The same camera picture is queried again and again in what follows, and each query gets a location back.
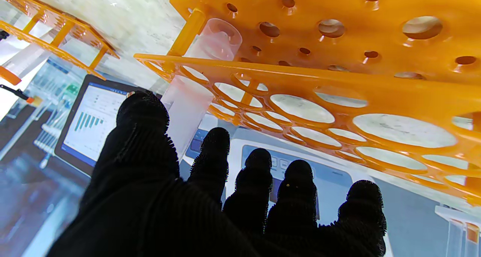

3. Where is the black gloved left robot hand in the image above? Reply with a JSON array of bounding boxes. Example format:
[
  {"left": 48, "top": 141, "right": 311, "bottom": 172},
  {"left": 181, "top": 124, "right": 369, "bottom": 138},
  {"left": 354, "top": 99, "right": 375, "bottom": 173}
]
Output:
[{"left": 45, "top": 91, "right": 387, "bottom": 257}]

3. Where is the clear plastic test tube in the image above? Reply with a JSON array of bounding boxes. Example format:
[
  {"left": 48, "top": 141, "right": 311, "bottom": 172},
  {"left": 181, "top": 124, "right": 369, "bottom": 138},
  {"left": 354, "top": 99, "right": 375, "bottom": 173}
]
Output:
[
  {"left": 0, "top": 39, "right": 51, "bottom": 81},
  {"left": 160, "top": 18, "right": 243, "bottom": 160}
]

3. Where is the orange round tube cap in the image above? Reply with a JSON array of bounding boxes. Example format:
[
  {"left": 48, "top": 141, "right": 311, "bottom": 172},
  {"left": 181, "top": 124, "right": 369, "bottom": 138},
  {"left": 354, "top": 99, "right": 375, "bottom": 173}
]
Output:
[{"left": 0, "top": 66, "right": 22, "bottom": 86}]

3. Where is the orange test tube rack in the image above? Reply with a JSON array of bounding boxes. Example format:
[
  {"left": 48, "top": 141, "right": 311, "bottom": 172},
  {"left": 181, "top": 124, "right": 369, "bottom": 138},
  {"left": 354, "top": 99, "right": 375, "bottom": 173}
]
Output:
[
  {"left": 133, "top": 0, "right": 481, "bottom": 207},
  {"left": 0, "top": 0, "right": 120, "bottom": 81}
]

